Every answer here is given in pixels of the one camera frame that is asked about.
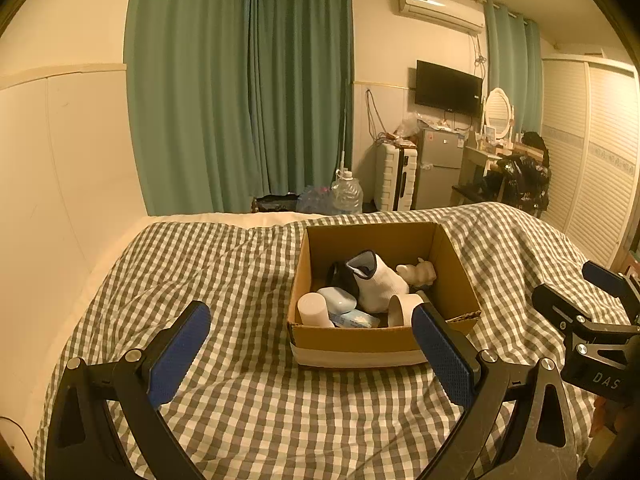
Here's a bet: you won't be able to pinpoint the clear water jug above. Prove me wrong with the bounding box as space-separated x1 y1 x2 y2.
330 170 364 215

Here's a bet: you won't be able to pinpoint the green checkered blanket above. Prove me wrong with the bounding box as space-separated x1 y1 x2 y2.
32 201 636 480

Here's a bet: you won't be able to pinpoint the white sock with grey cuff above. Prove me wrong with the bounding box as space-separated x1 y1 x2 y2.
345 249 412 313

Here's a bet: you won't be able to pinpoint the small grey fridge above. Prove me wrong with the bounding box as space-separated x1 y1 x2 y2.
415 127 469 211

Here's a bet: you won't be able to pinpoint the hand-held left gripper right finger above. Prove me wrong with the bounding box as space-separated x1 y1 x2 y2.
411 302 581 480

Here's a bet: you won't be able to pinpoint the white plastic bottle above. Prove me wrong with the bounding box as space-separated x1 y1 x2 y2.
297 292 336 329

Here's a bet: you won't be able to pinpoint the crumpled plastic bag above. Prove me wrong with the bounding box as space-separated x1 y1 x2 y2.
394 111 427 144

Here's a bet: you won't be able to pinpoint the thin white pole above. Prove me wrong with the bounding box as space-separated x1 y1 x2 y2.
339 84 350 174

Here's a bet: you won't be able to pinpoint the small white figurine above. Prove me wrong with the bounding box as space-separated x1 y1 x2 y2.
396 257 437 289

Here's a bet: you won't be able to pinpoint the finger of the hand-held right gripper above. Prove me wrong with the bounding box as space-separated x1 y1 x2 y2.
531 283 603 342
582 260 640 313

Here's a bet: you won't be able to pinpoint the blue tissue packet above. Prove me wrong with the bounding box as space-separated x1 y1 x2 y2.
327 309 381 330

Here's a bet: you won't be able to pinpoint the clear bag of bottles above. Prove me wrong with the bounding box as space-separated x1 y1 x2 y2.
297 185 334 214

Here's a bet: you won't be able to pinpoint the white tape roll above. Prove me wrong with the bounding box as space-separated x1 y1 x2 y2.
387 293 426 329

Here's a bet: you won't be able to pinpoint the brown cardboard box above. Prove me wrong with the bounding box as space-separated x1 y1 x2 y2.
286 220 482 370

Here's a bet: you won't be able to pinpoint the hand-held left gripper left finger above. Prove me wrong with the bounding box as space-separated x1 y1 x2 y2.
45 300 212 480

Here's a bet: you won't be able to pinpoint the floor power cable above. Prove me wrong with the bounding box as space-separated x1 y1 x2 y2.
0 415 34 457

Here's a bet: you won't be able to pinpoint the white air conditioner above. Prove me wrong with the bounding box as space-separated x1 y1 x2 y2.
390 0 486 35

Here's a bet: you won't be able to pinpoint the hanging wall cable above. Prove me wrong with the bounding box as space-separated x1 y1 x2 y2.
363 88 386 142

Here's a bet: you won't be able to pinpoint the white dressing table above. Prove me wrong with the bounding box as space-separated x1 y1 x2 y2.
451 141 522 207

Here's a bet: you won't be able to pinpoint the green curtain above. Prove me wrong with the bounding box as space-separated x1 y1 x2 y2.
124 0 262 217
243 0 356 201
482 0 544 137

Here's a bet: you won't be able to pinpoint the white suitcase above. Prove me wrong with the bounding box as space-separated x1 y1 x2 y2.
375 142 420 212

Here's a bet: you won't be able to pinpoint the black sunglasses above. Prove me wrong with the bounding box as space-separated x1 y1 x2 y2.
327 259 362 302

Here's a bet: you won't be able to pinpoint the white oval mirror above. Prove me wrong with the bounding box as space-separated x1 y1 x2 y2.
483 87 516 142

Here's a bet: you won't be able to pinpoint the black wall television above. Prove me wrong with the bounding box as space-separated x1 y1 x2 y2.
415 59 484 116

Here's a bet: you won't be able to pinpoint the black clothing pile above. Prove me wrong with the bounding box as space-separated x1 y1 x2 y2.
481 130 554 219

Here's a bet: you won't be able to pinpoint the black floor bag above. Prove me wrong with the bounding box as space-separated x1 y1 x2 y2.
251 193 301 214

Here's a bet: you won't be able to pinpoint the light blue case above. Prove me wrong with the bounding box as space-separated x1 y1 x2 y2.
316 286 359 314

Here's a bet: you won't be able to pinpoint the white louvered wardrobe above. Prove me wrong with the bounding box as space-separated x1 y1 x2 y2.
540 55 640 272

